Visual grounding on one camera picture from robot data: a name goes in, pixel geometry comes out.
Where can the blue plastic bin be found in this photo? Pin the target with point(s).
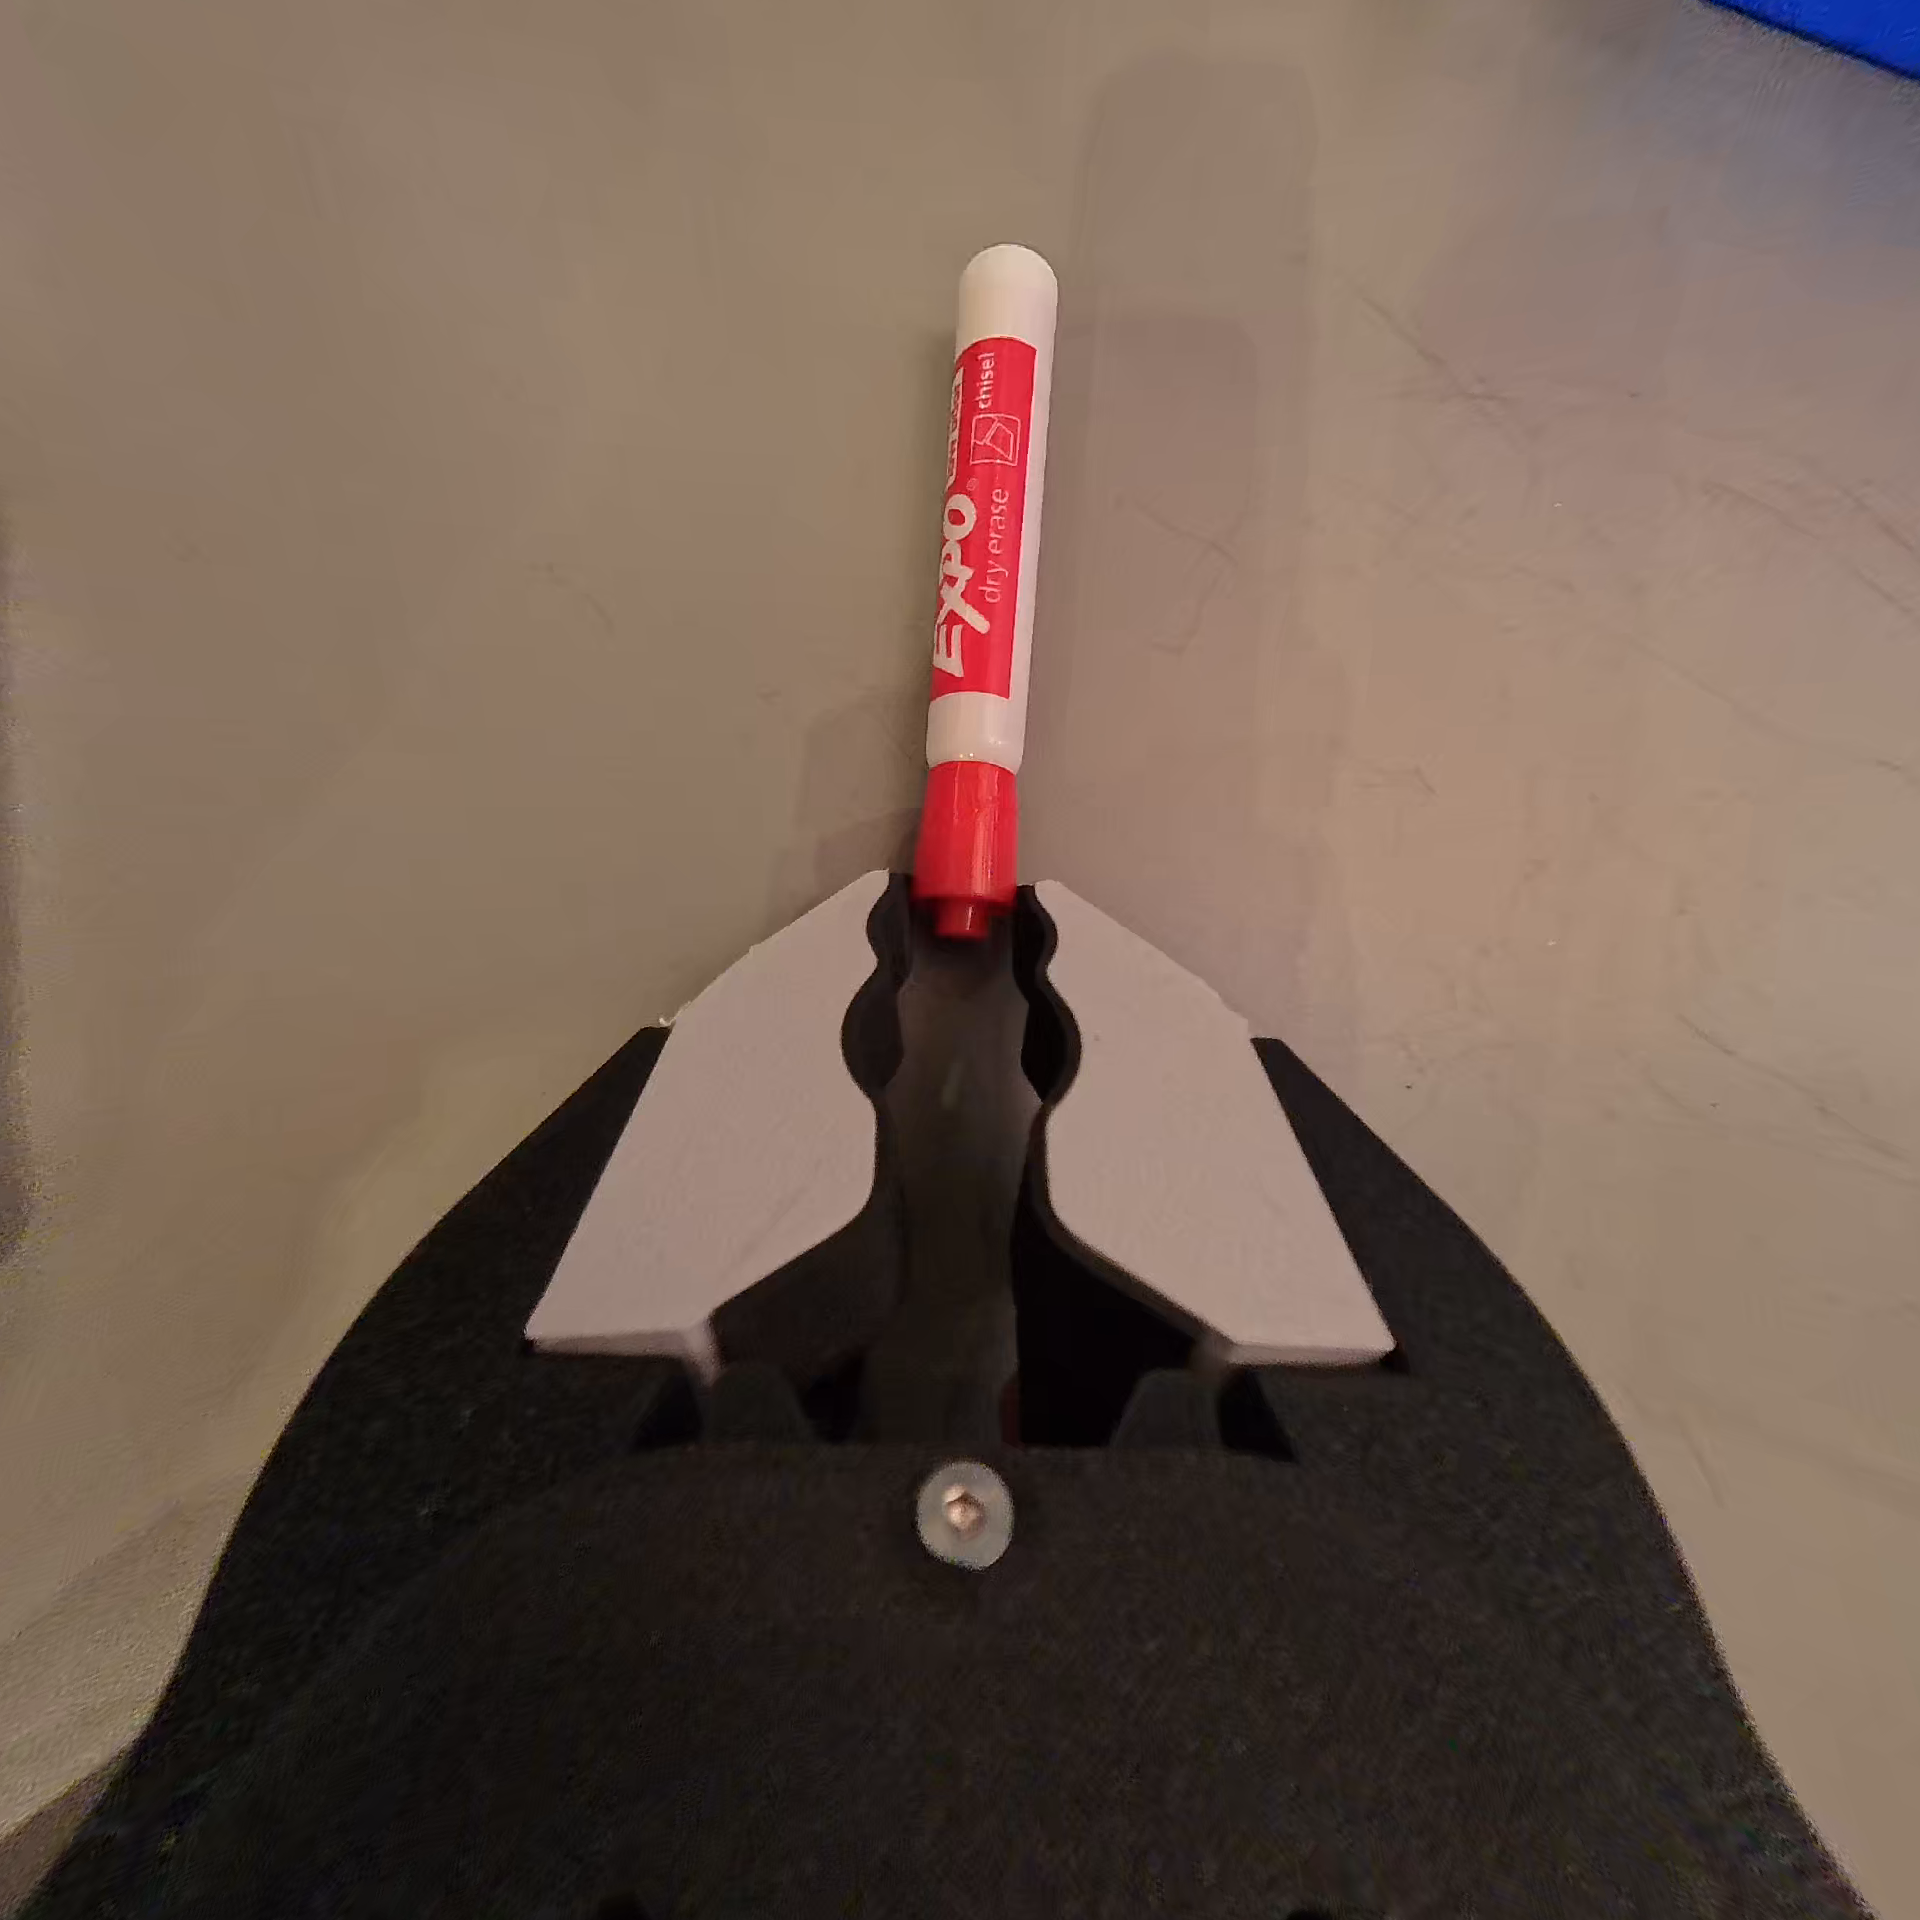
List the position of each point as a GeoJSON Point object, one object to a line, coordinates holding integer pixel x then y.
{"type": "Point", "coordinates": [1861, 22]}

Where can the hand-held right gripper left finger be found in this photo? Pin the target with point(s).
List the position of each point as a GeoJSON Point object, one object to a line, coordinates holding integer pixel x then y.
{"type": "Point", "coordinates": [733, 1141]}

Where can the red dry erase marker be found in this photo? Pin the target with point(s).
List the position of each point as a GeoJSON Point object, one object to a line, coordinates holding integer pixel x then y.
{"type": "Point", "coordinates": [984, 525]}

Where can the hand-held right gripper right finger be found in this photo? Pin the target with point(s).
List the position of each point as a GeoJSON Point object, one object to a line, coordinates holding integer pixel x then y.
{"type": "Point", "coordinates": [1184, 1170]}

